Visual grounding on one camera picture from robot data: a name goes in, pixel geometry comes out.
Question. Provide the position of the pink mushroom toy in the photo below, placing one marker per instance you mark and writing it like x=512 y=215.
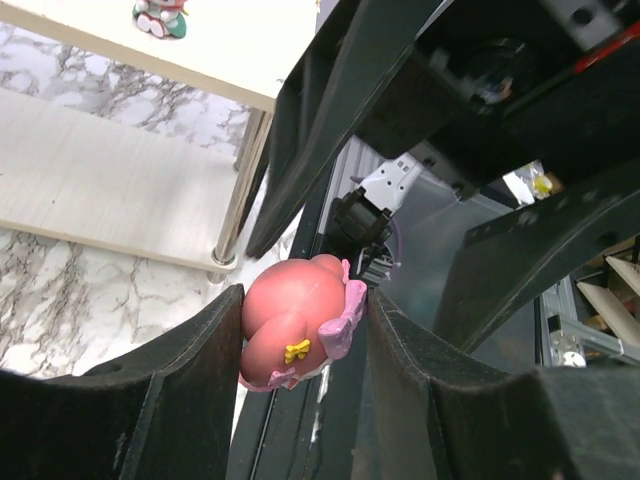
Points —
x=161 y=18

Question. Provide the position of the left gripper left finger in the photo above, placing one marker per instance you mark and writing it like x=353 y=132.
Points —
x=161 y=411

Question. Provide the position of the white metal shelf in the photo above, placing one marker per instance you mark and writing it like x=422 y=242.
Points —
x=76 y=177

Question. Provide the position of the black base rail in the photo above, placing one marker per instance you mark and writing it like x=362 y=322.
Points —
x=309 y=432

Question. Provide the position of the pink bear toy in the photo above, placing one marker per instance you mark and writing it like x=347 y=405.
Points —
x=299 y=316

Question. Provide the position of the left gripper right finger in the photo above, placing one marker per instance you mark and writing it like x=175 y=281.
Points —
x=441 y=414

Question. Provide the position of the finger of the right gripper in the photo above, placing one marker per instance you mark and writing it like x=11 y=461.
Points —
x=353 y=57
x=507 y=262

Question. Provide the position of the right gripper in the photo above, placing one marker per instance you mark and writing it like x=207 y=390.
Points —
x=491 y=86

